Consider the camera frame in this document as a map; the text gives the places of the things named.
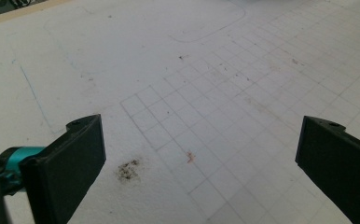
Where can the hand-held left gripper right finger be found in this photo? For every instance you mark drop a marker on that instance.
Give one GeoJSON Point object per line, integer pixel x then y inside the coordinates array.
{"type": "Point", "coordinates": [343, 165]}

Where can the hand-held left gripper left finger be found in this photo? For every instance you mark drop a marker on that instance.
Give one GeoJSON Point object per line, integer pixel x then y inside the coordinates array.
{"type": "Point", "coordinates": [66, 168]}

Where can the white grid mat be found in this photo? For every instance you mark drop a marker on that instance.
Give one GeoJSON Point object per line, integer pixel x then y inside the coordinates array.
{"type": "Point", "coordinates": [168, 77]}

